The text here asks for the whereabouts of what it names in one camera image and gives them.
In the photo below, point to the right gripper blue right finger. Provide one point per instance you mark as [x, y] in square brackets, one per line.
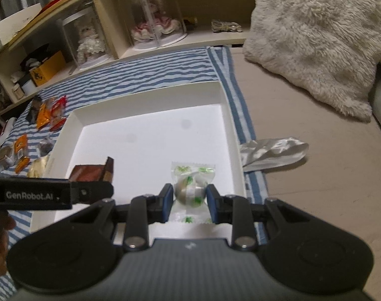
[214, 201]

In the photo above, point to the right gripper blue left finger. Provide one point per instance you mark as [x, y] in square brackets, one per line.
[165, 203]

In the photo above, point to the green white candy packet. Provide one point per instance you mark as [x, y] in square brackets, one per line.
[190, 181]

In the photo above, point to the clear packet dark snack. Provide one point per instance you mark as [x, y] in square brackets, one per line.
[7, 159]

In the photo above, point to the long orange snack packet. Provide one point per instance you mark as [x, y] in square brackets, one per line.
[21, 153]

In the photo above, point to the small clear snack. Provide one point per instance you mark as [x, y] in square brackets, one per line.
[45, 146]

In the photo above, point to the brown snack packet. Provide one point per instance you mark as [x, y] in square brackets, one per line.
[92, 173]

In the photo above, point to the short orange snack packet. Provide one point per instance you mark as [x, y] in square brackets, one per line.
[44, 114]

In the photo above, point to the red clear snack packet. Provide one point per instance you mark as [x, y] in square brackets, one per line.
[57, 114]

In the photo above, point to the black orange snack packet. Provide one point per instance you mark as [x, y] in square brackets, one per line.
[33, 112]

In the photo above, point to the cream yellow snack packet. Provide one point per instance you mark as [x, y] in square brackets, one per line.
[37, 167]

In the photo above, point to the blue striped bed sheet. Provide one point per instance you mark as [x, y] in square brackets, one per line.
[134, 76]

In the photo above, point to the silver foil bag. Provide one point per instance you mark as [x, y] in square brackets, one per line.
[263, 154]

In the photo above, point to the white space heater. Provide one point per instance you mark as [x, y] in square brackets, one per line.
[7, 129]

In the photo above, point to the white shallow box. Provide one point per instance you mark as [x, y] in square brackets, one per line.
[145, 133]

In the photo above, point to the small jar white lid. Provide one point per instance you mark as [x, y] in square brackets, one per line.
[18, 92]

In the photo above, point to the white cylinder cup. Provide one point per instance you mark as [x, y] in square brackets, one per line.
[29, 87]

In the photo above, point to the yellow black box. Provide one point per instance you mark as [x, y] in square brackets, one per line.
[48, 69]

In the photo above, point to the large white box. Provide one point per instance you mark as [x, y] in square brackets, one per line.
[17, 21]

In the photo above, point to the white doll display case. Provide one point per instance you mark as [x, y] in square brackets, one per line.
[85, 38]

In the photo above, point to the small trinket on shelf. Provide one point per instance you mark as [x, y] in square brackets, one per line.
[219, 26]

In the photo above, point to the pink doll display case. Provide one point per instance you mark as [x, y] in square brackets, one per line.
[153, 24]

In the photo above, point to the wooden headboard shelf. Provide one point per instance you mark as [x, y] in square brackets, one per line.
[110, 16]

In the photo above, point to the fluffy white pillow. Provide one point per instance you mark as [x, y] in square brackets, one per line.
[330, 48]

